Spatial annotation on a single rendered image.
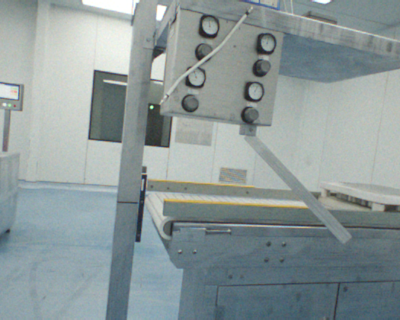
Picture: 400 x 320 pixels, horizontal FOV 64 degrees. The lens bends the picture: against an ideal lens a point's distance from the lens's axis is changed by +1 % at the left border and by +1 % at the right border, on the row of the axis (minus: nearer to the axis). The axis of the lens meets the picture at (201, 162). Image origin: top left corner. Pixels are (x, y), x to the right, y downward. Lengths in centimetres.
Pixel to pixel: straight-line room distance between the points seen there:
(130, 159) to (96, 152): 475
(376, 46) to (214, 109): 40
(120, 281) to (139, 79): 58
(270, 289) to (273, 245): 14
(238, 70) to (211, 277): 46
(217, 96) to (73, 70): 519
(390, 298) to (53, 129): 526
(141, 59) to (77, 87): 480
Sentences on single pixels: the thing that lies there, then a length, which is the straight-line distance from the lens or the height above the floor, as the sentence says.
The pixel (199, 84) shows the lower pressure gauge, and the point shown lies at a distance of 61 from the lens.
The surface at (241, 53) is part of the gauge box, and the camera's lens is 66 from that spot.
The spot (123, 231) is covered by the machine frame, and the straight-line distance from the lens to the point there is 96.
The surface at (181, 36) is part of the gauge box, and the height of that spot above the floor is 126.
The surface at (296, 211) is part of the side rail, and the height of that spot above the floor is 94.
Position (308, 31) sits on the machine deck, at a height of 132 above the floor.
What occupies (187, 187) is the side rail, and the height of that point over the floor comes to 93.
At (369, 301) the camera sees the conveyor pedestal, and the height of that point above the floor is 68.
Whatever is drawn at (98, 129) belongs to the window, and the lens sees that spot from 565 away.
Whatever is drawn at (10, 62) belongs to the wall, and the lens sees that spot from 594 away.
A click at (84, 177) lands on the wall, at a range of 573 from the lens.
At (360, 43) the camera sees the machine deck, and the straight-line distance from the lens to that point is 82.
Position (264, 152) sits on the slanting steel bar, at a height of 106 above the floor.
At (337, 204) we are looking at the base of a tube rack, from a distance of 107.
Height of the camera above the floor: 108
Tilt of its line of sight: 4 degrees down
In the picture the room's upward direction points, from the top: 6 degrees clockwise
